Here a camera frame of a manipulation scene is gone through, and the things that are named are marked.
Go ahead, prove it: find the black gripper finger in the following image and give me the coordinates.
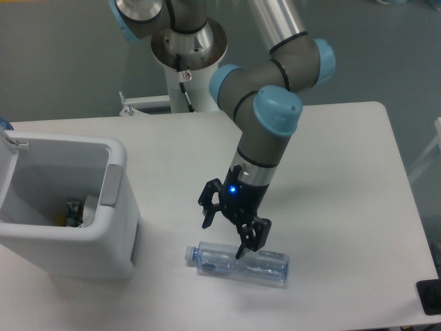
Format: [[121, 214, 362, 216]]
[[198, 179, 223, 229], [235, 217, 272, 259]]

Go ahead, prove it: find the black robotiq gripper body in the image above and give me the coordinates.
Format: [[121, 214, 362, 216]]
[[220, 165, 269, 231]]

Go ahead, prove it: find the clear plastic water bottle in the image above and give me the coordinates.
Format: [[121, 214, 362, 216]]
[[185, 241, 290, 282]]

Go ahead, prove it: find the white green wrapper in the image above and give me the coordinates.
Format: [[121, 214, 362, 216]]
[[83, 195, 99, 228]]

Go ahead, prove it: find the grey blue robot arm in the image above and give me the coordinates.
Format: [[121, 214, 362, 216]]
[[109, 1, 336, 257]]

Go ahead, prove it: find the white trash can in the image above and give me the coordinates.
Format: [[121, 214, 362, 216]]
[[1, 130, 141, 280]]

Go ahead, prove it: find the black device at table edge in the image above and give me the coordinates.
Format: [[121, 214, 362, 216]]
[[416, 279, 440, 316]]

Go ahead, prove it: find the blue object at left edge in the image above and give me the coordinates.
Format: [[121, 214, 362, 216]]
[[0, 117, 14, 130]]

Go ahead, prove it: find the black cable on pedestal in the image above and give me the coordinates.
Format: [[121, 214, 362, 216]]
[[174, 53, 197, 114]]

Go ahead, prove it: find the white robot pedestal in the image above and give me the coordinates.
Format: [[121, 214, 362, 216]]
[[119, 18, 227, 116]]

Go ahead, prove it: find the white frame at right edge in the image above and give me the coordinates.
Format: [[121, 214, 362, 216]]
[[407, 117, 440, 185]]

